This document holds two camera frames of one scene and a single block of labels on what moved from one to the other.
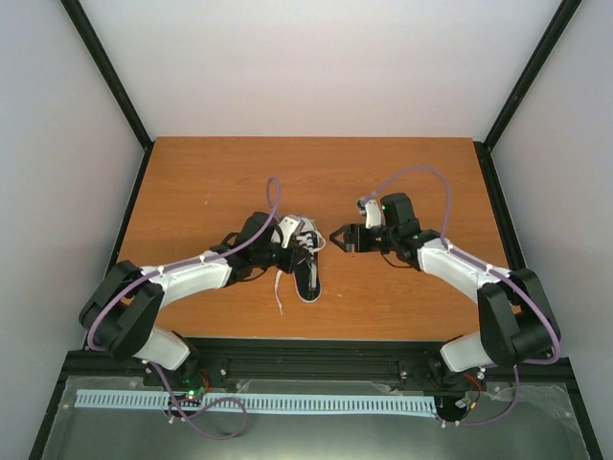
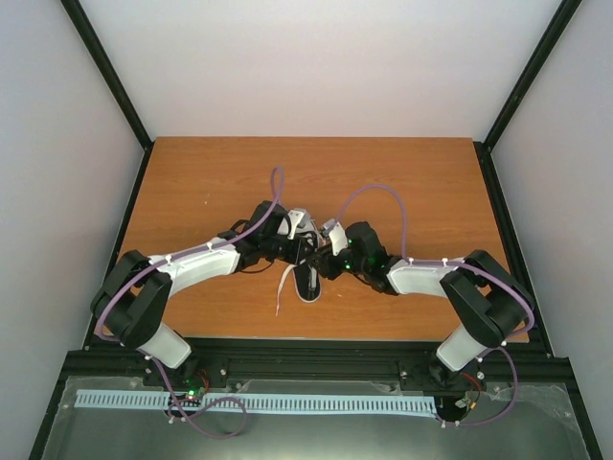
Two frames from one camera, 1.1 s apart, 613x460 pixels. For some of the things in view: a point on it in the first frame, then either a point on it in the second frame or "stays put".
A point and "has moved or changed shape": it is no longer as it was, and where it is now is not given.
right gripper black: x=350 y=238 → x=327 y=268
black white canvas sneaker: x=307 y=275 stays put
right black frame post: x=546 y=45 stays put
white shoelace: x=304 y=238 has moved or changed shape
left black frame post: x=95 y=47 stays put
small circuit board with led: x=192 y=388 stays put
